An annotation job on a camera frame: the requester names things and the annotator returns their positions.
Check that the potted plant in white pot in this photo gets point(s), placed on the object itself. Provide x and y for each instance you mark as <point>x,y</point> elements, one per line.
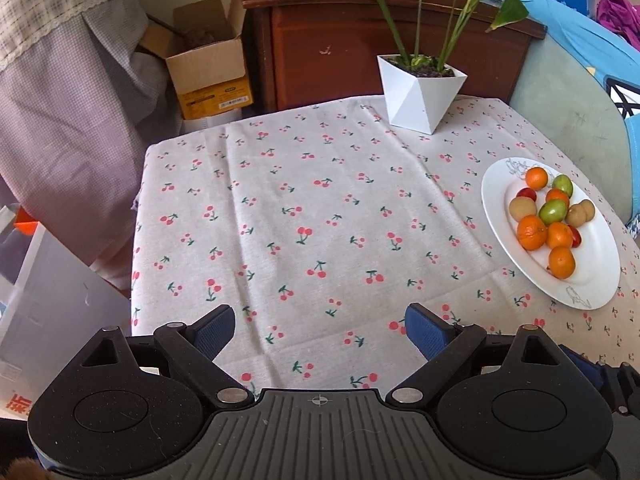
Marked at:
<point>420,100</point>

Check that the large orange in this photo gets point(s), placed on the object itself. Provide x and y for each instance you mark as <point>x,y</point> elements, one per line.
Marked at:
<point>531,232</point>

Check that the brown round fruit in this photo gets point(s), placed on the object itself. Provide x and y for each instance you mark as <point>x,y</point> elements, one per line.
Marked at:
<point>574,217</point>
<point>588,207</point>
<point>522,208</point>

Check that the blue patterned pillow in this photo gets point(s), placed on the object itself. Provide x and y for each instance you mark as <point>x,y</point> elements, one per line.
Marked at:
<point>570,25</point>

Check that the purple cloth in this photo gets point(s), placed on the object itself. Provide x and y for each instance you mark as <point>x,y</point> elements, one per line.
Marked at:
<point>620,5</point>

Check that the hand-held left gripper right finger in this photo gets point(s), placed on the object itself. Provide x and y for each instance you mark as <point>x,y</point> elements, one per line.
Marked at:
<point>425,332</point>

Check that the green sofa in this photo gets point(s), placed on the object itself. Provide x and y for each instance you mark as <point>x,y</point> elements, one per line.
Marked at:
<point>565,95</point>

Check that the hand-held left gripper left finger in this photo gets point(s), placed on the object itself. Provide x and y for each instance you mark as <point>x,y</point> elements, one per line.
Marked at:
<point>214,332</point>

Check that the cherry print tablecloth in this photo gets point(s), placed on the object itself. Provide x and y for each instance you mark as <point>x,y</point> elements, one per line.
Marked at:
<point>300,185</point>

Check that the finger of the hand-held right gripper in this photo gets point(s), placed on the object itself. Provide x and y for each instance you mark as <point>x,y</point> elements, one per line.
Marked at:
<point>587,367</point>

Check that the red cherry tomato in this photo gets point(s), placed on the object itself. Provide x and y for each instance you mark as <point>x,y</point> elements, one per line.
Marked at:
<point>526,193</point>
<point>576,236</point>

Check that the small orange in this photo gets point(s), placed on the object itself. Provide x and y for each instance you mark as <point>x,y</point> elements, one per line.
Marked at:
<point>561,262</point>
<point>557,195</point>
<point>560,235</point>
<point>536,178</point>

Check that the white plate with line drawing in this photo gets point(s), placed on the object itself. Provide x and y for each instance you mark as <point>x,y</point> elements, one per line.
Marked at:
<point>595,260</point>

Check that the cardboard box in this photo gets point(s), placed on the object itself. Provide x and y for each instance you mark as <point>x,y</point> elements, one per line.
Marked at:
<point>210,70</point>

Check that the green round fruit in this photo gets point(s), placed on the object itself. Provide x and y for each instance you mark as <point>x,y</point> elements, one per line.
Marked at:
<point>551,211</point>
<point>563,185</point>

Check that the lilac checked cloth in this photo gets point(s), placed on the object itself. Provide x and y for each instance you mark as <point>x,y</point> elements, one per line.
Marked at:
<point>75,160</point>

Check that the clear plastic storage box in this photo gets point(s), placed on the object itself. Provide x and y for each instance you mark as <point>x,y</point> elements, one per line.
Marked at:
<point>45,310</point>

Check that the brown wooden cabinet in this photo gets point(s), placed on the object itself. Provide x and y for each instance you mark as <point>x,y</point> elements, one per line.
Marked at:
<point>325,75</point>

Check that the beige checked cloth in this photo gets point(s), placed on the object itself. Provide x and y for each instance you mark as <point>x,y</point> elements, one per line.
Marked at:
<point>45,15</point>

